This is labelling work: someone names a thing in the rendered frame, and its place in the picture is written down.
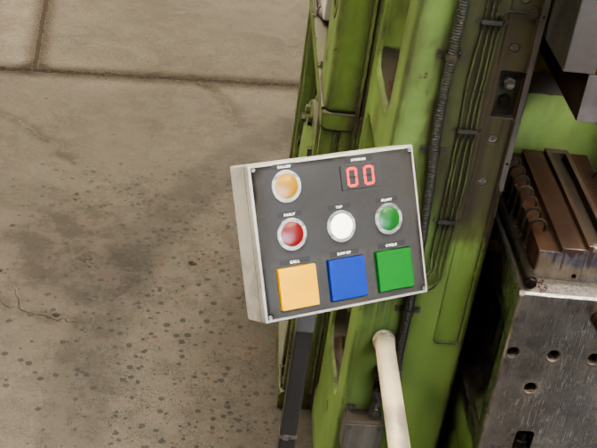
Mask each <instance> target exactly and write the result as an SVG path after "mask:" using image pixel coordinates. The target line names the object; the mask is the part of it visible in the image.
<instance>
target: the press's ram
mask: <svg viewBox="0 0 597 448"><path fill-rule="evenodd" d="M543 35H544V37H545V40H546V41H547V43H548V44H549V46H550V48H551V50H552V52H553V55H554V56H555V58H556V59H557V61H558V63H559V65H560V66H561V69H562V71H565V72H573V73H581V74H590V75H595V73H596V69H597V0H552V2H551V4H550V8H549V12H548V15H547V19H546V23H545V29H544V33H543Z"/></svg>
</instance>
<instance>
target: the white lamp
mask: <svg viewBox="0 0 597 448"><path fill-rule="evenodd" d="M330 227H331V231H332V233H333V235H334V236H336V237H338V238H345V237H347V236H349V235H350V233H351V231H352V228H353V223H352V221H351V219H350V218H349V217H348V216H347V215H345V214H338V215H336V216H335V217H334V218H333V220H332V222H331V225H330Z"/></svg>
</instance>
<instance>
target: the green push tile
mask: <svg viewBox="0 0 597 448"><path fill-rule="evenodd" d="M374 256H375V264H376V272H377V280H378V292H388V291H392V290H398V289H402V288H407V287H411V286H414V276H413V267H412V258H411V250H410V247H409V246H404V247H400V248H394V249H389V250H384V251H379V252H374Z"/></svg>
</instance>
